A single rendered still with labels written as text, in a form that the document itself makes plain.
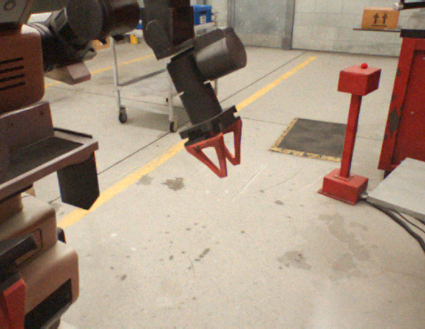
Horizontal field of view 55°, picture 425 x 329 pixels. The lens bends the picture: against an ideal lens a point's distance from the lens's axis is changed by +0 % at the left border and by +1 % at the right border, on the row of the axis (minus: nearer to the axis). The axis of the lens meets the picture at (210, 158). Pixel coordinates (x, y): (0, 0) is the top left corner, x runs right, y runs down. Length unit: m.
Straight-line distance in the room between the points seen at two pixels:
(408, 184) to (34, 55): 0.63
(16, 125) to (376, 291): 1.71
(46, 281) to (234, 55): 0.53
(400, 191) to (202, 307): 1.30
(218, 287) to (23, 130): 1.39
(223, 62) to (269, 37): 7.33
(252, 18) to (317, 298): 6.61
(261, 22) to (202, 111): 7.34
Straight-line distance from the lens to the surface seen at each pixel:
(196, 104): 0.65
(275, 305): 1.87
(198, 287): 1.93
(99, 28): 0.71
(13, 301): 0.38
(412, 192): 0.68
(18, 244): 0.39
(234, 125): 0.70
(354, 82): 2.41
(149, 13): 0.66
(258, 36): 8.01
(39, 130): 0.74
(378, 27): 2.69
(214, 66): 0.62
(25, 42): 0.73
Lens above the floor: 1.30
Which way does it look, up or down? 25 degrees down
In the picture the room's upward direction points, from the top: straight up
